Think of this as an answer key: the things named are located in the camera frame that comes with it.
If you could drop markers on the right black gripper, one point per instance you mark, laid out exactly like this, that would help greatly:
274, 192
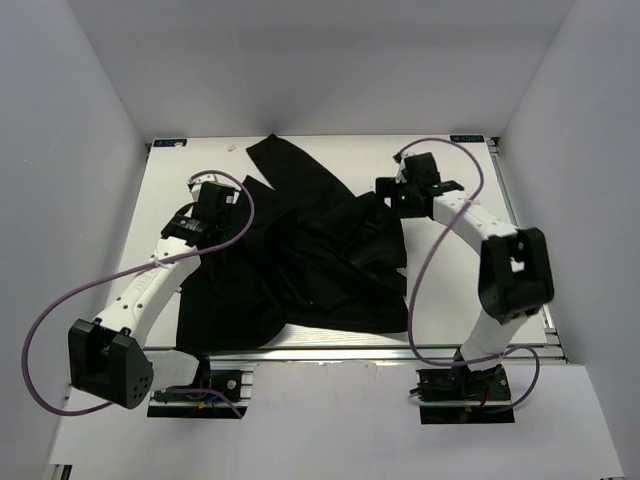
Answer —
387, 188

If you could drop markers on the black jacket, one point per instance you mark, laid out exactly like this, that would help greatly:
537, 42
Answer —
307, 252

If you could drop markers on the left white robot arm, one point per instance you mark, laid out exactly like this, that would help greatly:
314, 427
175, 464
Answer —
106, 355

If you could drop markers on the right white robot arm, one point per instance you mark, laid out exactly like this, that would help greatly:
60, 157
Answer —
514, 280

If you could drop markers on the blue table label right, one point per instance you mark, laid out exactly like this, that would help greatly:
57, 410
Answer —
467, 138

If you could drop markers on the blue table label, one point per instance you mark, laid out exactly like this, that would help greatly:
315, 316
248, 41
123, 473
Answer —
169, 143
467, 138

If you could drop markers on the blue table label left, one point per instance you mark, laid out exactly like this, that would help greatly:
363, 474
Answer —
169, 143

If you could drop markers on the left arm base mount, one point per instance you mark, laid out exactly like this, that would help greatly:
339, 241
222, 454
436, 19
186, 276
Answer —
224, 393

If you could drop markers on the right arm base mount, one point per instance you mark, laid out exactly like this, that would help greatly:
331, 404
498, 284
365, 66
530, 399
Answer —
458, 396

